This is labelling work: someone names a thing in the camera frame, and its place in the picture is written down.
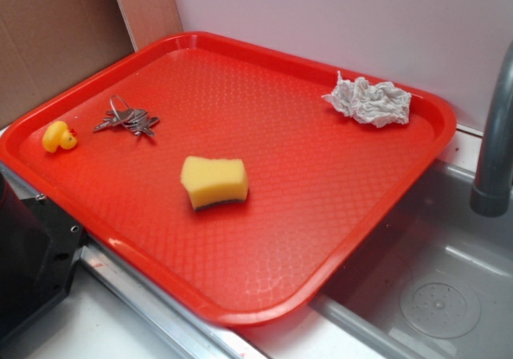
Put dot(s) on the grey metal faucet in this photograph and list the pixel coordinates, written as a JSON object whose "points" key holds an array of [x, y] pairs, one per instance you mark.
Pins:
{"points": [[491, 190]]}

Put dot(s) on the red plastic tray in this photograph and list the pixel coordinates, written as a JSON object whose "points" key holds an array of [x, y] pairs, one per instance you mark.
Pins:
{"points": [[318, 182]]}

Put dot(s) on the bunch of silver keys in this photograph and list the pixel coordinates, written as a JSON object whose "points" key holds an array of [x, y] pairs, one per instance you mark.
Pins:
{"points": [[137, 121]]}

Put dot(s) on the brown cardboard panel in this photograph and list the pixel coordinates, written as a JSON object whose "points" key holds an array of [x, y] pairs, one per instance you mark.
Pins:
{"points": [[48, 46]]}

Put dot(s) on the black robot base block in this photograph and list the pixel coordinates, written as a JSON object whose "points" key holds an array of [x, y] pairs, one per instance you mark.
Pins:
{"points": [[40, 245]]}

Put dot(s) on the grey sink basin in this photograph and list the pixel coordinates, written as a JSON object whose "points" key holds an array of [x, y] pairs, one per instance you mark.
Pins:
{"points": [[433, 280]]}

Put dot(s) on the crumpled white paper towel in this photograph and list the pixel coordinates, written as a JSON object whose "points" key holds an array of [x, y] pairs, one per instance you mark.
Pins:
{"points": [[379, 104]]}

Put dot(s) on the yellow kitchen sponge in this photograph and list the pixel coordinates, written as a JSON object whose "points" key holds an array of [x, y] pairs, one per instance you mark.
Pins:
{"points": [[213, 181]]}

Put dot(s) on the yellow rubber duck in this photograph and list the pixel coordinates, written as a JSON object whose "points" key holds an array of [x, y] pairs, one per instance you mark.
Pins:
{"points": [[59, 135]]}

